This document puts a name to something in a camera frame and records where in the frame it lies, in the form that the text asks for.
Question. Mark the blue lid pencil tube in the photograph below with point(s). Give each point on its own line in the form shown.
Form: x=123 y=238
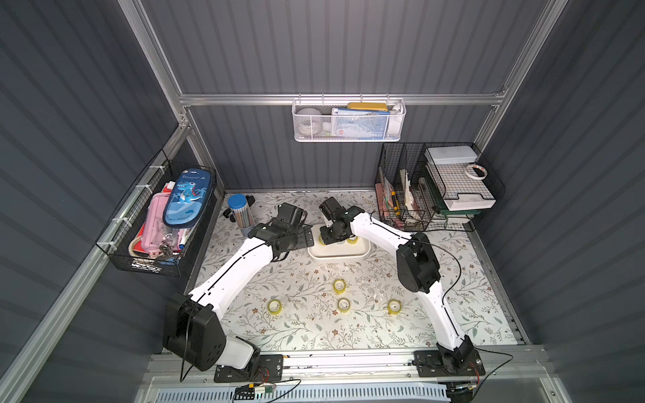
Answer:
x=240 y=211

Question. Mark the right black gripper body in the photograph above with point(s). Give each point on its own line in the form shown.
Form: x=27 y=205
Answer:
x=332 y=234

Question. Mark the small circuit board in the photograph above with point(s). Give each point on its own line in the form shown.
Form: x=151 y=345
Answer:
x=251 y=392

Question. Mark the yellow item in wall basket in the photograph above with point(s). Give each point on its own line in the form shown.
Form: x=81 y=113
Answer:
x=368 y=106

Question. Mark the white tape roll in basket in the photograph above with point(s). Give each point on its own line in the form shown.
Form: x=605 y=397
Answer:
x=308 y=122

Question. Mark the black wire desk organizer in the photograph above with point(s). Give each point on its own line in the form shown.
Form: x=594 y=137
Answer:
x=407 y=198

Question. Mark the pink pencil case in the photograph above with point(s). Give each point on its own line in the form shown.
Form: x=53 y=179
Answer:
x=154 y=228

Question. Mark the white storage box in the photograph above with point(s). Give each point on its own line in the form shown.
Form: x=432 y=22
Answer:
x=337 y=252

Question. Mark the white wire wall basket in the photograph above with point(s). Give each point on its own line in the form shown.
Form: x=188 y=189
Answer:
x=397 y=110

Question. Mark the black wire side basket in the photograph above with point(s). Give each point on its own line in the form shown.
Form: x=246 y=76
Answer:
x=121 y=241

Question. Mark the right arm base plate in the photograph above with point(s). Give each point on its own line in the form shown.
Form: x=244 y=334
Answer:
x=431 y=363

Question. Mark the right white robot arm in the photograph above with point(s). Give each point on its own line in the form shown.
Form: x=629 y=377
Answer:
x=417 y=270

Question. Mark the blue white packet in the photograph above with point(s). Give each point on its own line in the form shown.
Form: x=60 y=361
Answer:
x=360 y=125

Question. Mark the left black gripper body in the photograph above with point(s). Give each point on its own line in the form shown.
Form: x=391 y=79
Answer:
x=301 y=239

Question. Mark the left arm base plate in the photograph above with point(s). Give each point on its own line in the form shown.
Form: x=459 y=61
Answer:
x=263 y=368

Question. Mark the blue dinosaur pencil case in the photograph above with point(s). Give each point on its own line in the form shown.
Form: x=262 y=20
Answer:
x=188 y=199

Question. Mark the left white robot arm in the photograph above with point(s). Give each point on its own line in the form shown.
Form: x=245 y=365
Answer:
x=193 y=329

